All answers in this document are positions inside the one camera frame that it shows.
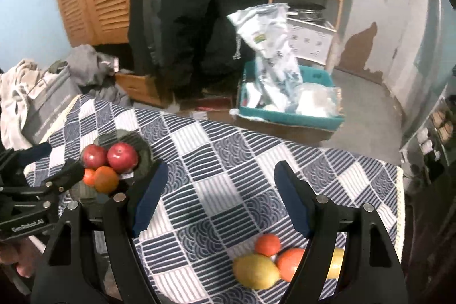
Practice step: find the white fleece cloth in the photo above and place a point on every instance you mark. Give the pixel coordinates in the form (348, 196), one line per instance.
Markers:
(17, 90)

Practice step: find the small tangerine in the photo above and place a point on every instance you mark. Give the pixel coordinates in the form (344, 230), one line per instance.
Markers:
(267, 244)
(89, 177)

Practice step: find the shoe rack with shoes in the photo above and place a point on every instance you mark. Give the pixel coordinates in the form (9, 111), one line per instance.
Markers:
(440, 122)

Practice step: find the bright red apple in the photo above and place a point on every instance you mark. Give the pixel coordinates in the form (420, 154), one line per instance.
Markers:
(122, 157)

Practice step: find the person's left hand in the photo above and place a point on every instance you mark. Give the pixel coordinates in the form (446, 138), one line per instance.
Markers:
(14, 256)

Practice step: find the olive green cloth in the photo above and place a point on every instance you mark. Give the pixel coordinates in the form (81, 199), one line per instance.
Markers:
(57, 66)

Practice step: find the black hooded coat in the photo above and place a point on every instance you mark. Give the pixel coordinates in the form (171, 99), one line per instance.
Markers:
(199, 22)

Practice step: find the white lattice basket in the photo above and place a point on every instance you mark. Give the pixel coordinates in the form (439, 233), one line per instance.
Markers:
(310, 40)

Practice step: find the white door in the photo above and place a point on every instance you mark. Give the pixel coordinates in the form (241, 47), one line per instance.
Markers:
(416, 40)

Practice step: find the yellow mango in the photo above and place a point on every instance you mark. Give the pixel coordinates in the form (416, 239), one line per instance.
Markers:
(255, 271)
(336, 263)

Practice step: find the blue white patterned tablecloth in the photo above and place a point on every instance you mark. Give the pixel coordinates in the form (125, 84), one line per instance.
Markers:
(231, 165)

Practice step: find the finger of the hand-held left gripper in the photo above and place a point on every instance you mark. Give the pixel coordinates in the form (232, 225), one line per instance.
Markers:
(66, 175)
(35, 151)

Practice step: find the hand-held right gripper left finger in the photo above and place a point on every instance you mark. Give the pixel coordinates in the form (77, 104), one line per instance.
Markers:
(149, 199)

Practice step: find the glass bowl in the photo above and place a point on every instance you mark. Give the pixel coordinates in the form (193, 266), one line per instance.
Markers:
(144, 156)

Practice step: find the dark red apple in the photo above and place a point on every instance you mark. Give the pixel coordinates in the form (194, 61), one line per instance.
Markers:
(94, 156)

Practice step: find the brown cardboard box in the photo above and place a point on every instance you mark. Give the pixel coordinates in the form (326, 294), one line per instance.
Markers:
(295, 136)

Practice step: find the teal plastic crate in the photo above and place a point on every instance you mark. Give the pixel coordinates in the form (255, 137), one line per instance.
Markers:
(285, 117)

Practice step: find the grey tote bag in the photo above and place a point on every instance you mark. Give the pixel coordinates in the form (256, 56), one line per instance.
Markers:
(50, 104)

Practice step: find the wooden drawer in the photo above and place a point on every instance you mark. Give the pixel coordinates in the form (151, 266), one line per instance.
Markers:
(139, 85)

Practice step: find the white printed rice bag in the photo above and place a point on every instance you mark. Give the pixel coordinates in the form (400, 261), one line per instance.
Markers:
(270, 47)

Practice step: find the orange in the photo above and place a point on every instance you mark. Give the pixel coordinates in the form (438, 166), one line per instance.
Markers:
(106, 179)
(290, 263)

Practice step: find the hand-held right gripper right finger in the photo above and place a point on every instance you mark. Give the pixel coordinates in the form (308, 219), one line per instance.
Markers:
(294, 200)

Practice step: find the steel pot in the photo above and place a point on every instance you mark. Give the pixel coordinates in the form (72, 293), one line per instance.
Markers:
(306, 13)

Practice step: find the black jacket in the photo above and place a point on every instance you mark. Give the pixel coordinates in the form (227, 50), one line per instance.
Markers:
(137, 5)

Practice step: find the clear plastic bag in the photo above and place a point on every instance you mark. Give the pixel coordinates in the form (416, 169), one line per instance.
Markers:
(317, 99)

